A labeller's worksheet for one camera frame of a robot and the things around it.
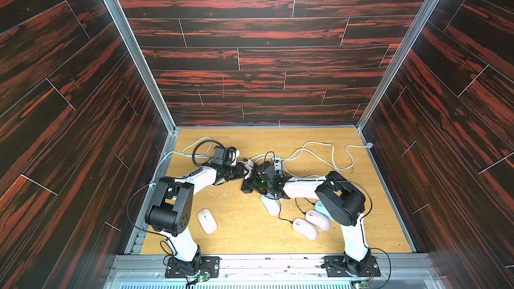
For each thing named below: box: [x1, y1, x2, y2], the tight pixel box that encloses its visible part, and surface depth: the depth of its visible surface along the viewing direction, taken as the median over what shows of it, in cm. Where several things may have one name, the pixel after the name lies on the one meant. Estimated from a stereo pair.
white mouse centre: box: [260, 192, 281, 217], surface depth 88 cm
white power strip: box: [273, 157, 282, 171], surface depth 97 cm
